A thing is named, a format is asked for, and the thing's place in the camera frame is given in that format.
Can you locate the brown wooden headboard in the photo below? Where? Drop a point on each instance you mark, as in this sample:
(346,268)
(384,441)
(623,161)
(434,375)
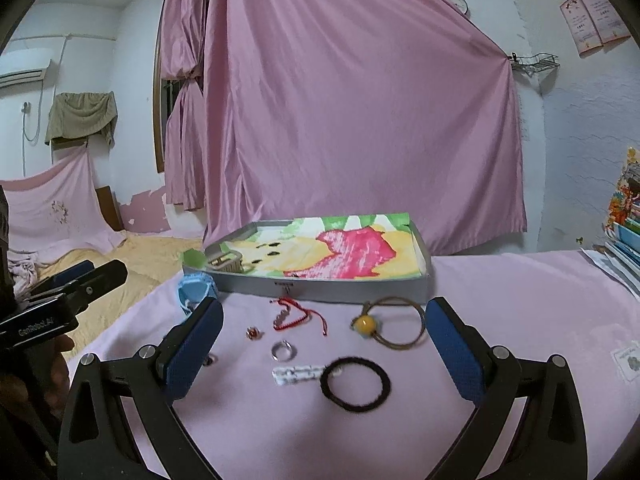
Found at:
(109,207)

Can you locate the white label sticker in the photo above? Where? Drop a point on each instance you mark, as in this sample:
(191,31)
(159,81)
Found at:
(627,360)

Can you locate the olive hanging cloth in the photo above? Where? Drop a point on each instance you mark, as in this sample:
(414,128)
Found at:
(80,115)

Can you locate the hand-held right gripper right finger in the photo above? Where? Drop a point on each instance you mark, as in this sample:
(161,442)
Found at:
(455,350)

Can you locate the floral printed cloth lining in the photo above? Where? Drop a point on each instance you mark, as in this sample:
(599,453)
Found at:
(345,250)

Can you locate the pink embroidered sheet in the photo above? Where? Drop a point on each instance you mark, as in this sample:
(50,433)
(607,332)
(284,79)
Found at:
(50,200)

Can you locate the yellow blanket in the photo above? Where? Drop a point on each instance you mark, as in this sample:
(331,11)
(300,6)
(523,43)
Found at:
(130,265)

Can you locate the person's left hand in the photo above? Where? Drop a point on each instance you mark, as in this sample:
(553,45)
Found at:
(61,360)

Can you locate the pink window curtain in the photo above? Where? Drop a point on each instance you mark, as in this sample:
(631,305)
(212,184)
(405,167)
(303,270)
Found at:
(182,135)

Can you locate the gold hair claw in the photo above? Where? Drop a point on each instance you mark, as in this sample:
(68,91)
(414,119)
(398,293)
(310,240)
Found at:
(227,262)

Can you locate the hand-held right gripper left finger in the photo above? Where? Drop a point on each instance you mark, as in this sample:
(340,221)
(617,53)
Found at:
(192,345)

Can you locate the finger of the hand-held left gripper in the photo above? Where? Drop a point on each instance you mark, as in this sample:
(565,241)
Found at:
(75,272)
(102,280)

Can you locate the round wall clock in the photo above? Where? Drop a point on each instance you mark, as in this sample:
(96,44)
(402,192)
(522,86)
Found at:
(456,1)

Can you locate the white hair clip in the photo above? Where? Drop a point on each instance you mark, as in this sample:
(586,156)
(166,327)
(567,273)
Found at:
(295,374)

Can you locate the grey shallow box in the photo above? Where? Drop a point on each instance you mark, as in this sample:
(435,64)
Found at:
(320,287)

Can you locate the pink wall certificate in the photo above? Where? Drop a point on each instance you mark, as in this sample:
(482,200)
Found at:
(582,27)
(605,12)

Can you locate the large pink curtain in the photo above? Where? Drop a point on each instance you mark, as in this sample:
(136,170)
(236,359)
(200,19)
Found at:
(350,110)

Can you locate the white air conditioner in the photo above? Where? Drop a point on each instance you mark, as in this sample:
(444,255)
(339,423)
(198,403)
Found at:
(22,74)

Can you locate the stack of colourful books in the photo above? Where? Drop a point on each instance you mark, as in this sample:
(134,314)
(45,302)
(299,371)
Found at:
(625,240)

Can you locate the blue watch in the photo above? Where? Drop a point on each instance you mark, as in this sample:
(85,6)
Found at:
(195,292)

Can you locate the wooden window frame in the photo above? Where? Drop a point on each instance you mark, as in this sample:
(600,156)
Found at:
(159,110)

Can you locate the pink table cover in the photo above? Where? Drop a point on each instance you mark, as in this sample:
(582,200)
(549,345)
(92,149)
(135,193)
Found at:
(525,310)

